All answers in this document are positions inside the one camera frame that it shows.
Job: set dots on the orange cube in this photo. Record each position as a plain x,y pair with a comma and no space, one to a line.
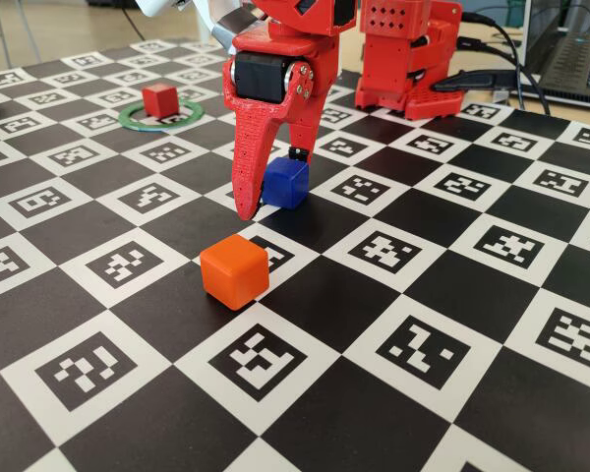
233,273

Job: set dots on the red cube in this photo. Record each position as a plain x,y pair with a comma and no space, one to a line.
159,102

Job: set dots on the dark laptop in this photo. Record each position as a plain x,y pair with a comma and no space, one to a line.
570,59

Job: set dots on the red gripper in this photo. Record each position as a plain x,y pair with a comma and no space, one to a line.
258,79

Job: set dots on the black white marker mat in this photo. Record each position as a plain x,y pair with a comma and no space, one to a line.
423,295

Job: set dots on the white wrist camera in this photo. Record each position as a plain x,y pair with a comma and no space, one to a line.
152,6

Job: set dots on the white table leg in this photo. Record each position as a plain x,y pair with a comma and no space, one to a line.
202,24

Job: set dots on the black power plug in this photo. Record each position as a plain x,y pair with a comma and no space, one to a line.
472,81

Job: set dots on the blue cube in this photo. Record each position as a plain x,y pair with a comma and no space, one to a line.
290,184

